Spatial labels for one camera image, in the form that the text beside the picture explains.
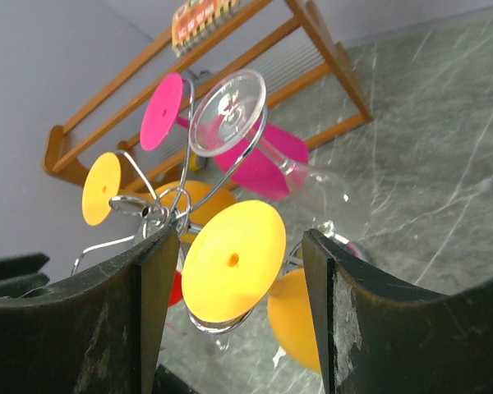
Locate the red plastic cup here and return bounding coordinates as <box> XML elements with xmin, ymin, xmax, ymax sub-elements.
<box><xmin>168</xmin><ymin>270</ymin><xmax>183</xmax><ymax>307</ymax></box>

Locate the orange spiral notebook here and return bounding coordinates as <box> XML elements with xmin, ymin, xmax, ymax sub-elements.
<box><xmin>172</xmin><ymin>0</ymin><xmax>240</xmax><ymax>57</ymax></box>

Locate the wooden shelf rack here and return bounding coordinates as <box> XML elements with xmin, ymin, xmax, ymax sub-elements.
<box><xmin>42</xmin><ymin>0</ymin><xmax>374</xmax><ymax>193</ymax></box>

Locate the small clear purple cup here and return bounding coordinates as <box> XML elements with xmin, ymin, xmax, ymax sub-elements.
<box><xmin>332</xmin><ymin>233</ymin><xmax>374</xmax><ymax>264</ymax></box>

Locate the orange wine glass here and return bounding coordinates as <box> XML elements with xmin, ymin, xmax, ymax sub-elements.
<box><xmin>182</xmin><ymin>200</ymin><xmax>320</xmax><ymax>373</ymax></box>
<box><xmin>81</xmin><ymin>151</ymin><xmax>236</xmax><ymax>250</ymax></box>

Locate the pink wine glass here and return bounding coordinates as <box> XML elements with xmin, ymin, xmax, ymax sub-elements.
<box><xmin>140</xmin><ymin>69</ymin><xmax>309</xmax><ymax>200</ymax></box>

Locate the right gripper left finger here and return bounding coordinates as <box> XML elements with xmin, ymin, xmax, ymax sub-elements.
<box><xmin>0</xmin><ymin>227</ymin><xmax>179</xmax><ymax>393</ymax></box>

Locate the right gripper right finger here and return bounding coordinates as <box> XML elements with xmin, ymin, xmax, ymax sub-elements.
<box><xmin>302</xmin><ymin>229</ymin><xmax>493</xmax><ymax>393</ymax></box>

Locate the chrome wine glass rack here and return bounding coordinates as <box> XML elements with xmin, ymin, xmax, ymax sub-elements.
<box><xmin>69</xmin><ymin>77</ymin><xmax>305</xmax><ymax>337</ymax></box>

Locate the orange wine glass front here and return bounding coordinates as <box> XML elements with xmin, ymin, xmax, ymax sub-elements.
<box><xmin>182</xmin><ymin>200</ymin><xmax>320</xmax><ymax>373</ymax></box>

